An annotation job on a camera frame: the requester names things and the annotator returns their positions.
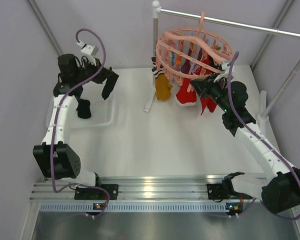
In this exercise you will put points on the pink round clip hanger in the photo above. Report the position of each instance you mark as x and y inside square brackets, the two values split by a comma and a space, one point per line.
[184, 52]

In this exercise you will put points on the silver white clothes rack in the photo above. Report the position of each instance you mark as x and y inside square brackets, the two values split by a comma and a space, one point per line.
[264, 108]

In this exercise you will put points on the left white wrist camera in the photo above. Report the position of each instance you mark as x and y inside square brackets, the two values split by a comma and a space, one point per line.
[89, 51]

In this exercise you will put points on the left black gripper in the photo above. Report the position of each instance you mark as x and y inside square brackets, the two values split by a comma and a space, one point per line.
[101, 75]

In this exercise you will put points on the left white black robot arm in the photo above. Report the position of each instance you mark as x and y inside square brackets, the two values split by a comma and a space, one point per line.
[54, 156]

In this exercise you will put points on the white plastic mesh basket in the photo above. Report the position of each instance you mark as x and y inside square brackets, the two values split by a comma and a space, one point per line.
[107, 115]

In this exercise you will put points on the mustard yellow striped sock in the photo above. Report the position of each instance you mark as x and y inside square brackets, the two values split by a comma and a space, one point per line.
[162, 83]

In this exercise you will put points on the red white santa sock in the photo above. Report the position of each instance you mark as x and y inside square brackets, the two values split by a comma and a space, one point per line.
[186, 97]

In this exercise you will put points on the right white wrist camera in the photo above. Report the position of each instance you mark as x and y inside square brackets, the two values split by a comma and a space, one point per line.
[224, 67]

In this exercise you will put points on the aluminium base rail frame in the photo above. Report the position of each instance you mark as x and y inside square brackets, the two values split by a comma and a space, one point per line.
[190, 194]

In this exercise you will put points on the red black sock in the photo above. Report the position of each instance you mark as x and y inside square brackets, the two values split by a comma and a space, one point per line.
[204, 102]

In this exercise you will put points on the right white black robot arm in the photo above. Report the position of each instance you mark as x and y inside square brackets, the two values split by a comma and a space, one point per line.
[280, 189]

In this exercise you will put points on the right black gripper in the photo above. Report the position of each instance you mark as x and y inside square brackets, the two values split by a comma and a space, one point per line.
[203, 86]

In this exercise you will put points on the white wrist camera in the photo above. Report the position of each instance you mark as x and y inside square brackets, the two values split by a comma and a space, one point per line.
[89, 51]
[224, 67]

